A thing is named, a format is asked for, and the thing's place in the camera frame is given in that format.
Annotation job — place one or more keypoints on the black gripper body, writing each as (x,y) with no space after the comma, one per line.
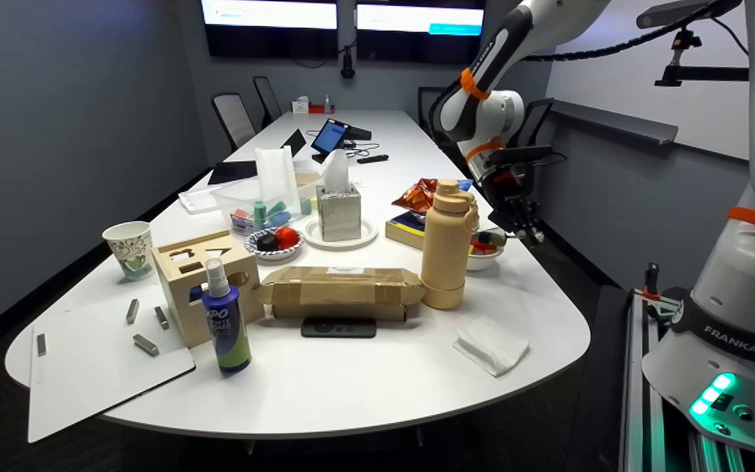
(509,194)

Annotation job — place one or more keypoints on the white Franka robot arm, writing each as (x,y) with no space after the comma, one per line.
(748,262)

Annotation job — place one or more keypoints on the white bowl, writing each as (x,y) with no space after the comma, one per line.
(483,255)

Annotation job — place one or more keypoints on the small bowl of toy fruit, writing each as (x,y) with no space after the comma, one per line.
(274,238)

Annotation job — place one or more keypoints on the red block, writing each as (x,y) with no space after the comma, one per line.
(483,247)

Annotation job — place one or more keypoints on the tan water bottle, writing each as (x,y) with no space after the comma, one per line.
(446,253)

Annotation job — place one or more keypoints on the orange chip bag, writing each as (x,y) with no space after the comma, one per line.
(419,194)

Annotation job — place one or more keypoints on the blue snack bag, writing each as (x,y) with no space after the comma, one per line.
(411,220)

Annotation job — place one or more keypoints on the white sponge block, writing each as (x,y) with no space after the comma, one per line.
(495,344)

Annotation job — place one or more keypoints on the black office chair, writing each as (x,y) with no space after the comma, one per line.
(234,118)
(425,104)
(269,98)

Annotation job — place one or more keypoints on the black remote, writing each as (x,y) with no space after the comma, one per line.
(373,157)
(340,326)

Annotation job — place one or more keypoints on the gray tissue box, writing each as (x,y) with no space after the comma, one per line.
(343,212)

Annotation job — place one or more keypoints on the tablet with blue screen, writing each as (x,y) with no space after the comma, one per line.
(329,136)

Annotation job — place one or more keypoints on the white plate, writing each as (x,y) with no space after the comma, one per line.
(312,233)

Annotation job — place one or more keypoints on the black webcam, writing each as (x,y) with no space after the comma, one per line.
(346,61)

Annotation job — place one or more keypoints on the clear plastic bag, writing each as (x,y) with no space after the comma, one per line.
(276,174)

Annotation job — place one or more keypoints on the clear plastic container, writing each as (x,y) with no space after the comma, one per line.
(242,209)

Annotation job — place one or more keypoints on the black laptop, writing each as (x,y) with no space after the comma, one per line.
(234,170)

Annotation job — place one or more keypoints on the purple spray bottle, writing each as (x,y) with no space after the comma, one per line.
(227,329)

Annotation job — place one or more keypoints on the wooden shape sorter box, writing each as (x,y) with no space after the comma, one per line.
(189,292)

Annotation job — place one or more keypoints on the small gray block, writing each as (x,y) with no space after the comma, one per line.
(41,344)
(131,309)
(164,318)

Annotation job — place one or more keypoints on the printed paper cup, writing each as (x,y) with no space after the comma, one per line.
(129,247)

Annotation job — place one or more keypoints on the white flat board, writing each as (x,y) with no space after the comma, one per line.
(90,375)

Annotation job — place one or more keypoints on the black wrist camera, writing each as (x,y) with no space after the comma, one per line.
(531,157)

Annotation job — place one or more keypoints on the aluminium rail frame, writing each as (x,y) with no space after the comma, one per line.
(635,394)

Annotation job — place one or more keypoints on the wall monitor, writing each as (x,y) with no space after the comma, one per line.
(269,15)
(420,21)

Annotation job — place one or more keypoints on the wall whiteboard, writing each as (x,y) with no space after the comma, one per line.
(700,94)

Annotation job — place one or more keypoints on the camera on black stand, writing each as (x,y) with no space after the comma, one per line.
(682,14)

